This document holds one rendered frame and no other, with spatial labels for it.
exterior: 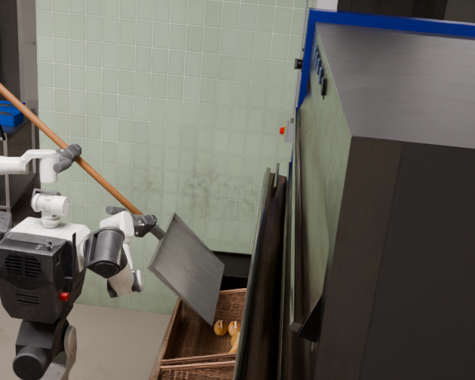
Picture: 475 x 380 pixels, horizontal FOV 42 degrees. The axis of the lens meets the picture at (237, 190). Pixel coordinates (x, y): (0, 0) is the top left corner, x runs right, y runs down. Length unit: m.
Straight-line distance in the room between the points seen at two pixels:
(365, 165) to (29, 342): 1.61
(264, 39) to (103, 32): 0.95
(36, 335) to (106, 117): 1.94
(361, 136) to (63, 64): 3.16
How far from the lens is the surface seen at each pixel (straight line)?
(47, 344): 2.27
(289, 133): 3.41
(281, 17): 3.66
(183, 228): 2.97
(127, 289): 2.32
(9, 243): 2.14
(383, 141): 0.92
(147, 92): 3.82
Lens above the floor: 2.33
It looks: 20 degrees down
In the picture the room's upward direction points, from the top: 5 degrees clockwise
